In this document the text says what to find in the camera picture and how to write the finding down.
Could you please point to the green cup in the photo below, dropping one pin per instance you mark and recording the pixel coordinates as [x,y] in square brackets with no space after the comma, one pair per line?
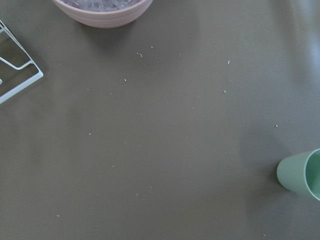
[301,173]

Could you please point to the pink bowl with ice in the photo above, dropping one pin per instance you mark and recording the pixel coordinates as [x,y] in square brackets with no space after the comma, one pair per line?
[105,20]

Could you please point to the white wire cup rack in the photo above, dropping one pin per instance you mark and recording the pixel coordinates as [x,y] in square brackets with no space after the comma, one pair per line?
[17,68]

